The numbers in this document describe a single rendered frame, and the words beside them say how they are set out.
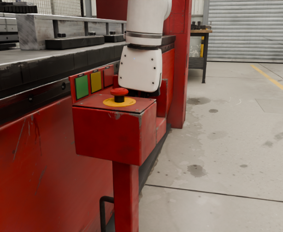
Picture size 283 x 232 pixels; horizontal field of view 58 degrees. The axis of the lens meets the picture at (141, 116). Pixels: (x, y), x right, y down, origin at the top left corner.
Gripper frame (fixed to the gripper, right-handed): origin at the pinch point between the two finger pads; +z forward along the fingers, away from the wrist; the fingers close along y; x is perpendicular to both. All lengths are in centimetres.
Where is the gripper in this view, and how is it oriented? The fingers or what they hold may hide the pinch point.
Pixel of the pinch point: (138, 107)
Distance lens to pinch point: 66.1
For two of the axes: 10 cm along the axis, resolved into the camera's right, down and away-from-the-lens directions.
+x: 3.5, -3.0, 8.9
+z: -0.8, 9.3, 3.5
